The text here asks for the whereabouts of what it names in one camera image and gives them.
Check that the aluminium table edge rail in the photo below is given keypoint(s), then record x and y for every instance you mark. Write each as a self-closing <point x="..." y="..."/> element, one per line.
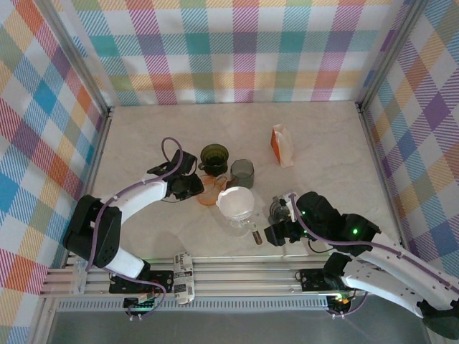
<point x="96" y="161"/>
<point x="384" y="179"/>

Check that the plaid cloth backdrop panel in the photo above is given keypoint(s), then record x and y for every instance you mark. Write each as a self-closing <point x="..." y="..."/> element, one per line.
<point x="229" y="53"/>
<point x="430" y="125"/>
<point x="36" y="143"/>

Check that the grey metal sheet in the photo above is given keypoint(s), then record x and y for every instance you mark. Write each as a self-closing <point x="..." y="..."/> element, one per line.
<point x="233" y="329"/>

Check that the grey glass cup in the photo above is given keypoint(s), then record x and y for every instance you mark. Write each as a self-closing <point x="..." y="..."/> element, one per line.
<point x="242" y="173"/>

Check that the aluminium frame post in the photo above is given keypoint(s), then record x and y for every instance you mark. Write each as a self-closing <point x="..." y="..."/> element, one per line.
<point x="389" y="53"/>
<point x="77" y="53"/>

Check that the newspaper print wrapped roll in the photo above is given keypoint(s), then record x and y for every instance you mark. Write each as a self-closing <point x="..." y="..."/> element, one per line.
<point x="183" y="279"/>

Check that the dark green dripper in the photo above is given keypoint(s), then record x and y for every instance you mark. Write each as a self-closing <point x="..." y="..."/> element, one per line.
<point x="214" y="152"/>

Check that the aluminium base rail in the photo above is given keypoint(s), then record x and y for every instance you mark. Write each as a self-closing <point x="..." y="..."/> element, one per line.
<point x="251" y="276"/>

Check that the circuit board green light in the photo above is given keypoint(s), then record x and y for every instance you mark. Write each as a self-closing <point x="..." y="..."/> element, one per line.
<point x="140" y="304"/>
<point x="339" y="301"/>

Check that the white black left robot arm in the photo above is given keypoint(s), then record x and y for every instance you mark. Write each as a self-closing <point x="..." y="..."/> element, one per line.
<point x="143" y="195"/>

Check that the white paper coffee filter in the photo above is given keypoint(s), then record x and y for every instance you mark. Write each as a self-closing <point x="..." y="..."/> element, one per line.
<point x="235" y="200"/>

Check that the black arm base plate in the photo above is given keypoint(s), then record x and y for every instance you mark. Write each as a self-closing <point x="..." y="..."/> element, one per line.
<point x="161" y="281"/>
<point x="312" y="281"/>

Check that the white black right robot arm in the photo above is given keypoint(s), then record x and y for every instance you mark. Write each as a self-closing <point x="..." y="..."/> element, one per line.
<point x="376" y="283"/>

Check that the orange white filter pack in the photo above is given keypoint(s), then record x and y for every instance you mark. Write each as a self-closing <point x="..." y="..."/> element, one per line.
<point x="283" y="150"/>

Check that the orange transparent dripper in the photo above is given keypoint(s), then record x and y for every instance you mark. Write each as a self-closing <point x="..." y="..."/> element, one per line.
<point x="211" y="195"/>

